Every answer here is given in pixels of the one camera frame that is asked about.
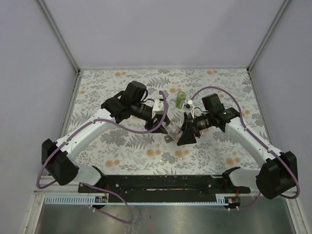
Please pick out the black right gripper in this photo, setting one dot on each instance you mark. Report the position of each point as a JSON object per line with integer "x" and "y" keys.
{"x": 189, "y": 127}

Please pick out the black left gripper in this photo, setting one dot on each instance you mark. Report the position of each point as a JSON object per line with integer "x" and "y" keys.
{"x": 150, "y": 124}

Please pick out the green pill bottle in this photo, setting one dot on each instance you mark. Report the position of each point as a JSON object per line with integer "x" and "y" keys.
{"x": 179, "y": 102}

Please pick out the grey weekly pill organizer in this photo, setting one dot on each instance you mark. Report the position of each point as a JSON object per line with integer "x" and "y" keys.
{"x": 168, "y": 139}

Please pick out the green bottle cap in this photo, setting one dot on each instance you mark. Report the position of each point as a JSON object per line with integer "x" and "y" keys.
{"x": 181, "y": 95}

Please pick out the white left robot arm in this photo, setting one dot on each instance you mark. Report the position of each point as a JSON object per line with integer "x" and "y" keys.
{"x": 58, "y": 157}

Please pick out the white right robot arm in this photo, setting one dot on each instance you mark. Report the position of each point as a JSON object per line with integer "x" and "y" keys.
{"x": 278, "y": 170}

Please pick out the floral table mat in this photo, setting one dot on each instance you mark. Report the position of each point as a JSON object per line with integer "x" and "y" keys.
{"x": 120, "y": 152}

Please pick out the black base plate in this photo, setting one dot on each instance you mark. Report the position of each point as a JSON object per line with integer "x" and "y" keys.
{"x": 196, "y": 184}

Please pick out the white cable duct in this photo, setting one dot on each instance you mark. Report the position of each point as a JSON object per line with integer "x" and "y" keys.
{"x": 153, "y": 197}

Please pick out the aluminium frame rail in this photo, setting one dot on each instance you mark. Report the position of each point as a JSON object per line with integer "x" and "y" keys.
{"x": 56, "y": 189}

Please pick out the left aluminium corner post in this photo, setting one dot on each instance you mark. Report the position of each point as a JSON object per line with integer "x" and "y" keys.
{"x": 56, "y": 31}

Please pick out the aluminium corner post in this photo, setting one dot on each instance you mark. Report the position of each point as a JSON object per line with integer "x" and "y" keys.
{"x": 56, "y": 31}
{"x": 269, "y": 33}

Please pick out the right aluminium corner post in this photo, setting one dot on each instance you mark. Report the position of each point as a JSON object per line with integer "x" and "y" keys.
{"x": 269, "y": 33}

